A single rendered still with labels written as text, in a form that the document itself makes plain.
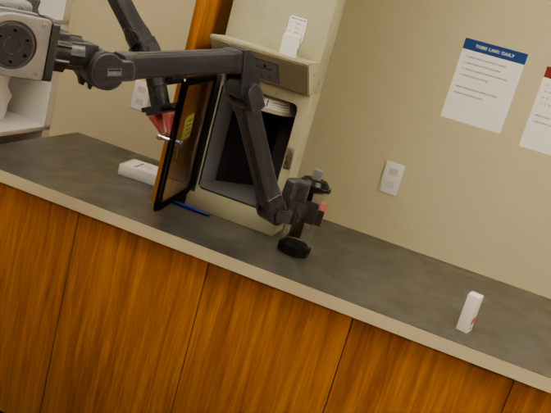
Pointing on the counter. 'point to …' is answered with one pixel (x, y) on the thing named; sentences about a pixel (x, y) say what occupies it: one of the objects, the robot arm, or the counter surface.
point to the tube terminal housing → (330, 13)
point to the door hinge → (206, 132)
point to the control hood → (289, 65)
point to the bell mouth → (277, 106)
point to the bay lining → (239, 166)
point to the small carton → (289, 44)
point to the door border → (174, 137)
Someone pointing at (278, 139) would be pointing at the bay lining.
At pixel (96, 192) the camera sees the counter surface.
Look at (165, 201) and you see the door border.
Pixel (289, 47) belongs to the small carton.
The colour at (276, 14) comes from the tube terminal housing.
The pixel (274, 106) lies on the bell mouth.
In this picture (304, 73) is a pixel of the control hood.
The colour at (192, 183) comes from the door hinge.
